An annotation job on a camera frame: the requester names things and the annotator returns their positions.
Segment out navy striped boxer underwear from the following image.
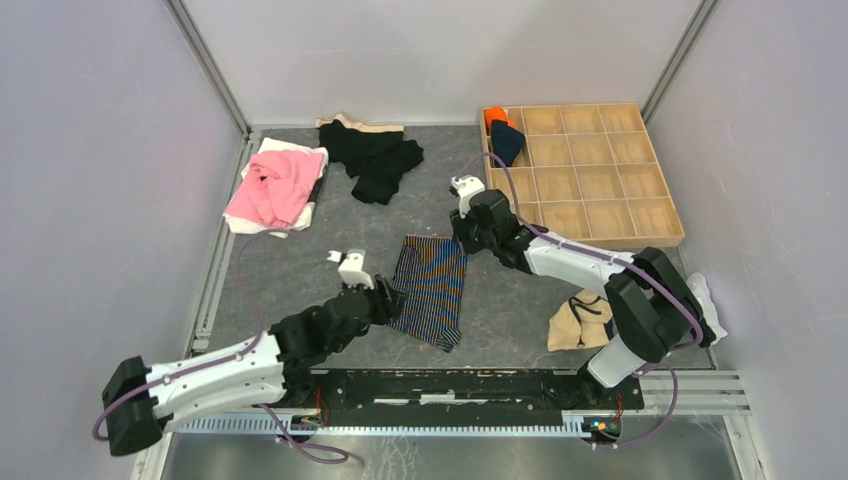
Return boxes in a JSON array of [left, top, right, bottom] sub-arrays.
[[391, 235, 468, 353]]

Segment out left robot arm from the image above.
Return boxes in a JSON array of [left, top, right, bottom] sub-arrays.
[[92, 276, 407, 457]]

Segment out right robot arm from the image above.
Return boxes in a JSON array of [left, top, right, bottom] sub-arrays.
[[450, 177, 720, 408]]

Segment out black underwear pile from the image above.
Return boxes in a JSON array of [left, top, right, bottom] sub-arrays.
[[316, 115, 424, 205]]

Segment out navy rolled garment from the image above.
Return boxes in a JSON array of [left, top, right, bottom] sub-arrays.
[[490, 120, 526, 167]]

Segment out orange rolled garment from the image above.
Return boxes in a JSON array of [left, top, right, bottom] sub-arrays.
[[483, 106, 515, 134]]

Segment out wooden compartment tray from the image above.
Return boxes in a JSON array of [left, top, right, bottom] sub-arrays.
[[480, 103, 685, 250]]

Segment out beige garment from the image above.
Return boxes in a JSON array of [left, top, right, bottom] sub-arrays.
[[547, 289, 614, 352]]

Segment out pink garment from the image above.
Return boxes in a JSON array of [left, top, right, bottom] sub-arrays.
[[225, 149, 326, 230]]

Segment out white black garment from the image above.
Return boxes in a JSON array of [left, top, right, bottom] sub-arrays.
[[686, 272, 728, 348]]

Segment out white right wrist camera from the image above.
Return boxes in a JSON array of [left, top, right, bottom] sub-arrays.
[[450, 175, 486, 218]]

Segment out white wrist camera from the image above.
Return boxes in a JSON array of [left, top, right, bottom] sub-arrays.
[[326, 249, 375, 290], [450, 175, 486, 218]]

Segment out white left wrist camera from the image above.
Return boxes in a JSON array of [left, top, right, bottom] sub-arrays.
[[326, 249, 375, 290]]

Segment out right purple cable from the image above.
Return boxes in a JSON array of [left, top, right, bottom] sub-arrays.
[[457, 151, 705, 449]]

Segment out purple cable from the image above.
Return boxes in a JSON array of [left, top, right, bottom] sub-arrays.
[[91, 227, 351, 465], [457, 151, 705, 449]]

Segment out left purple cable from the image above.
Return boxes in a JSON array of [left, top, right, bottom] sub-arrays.
[[91, 227, 351, 465]]

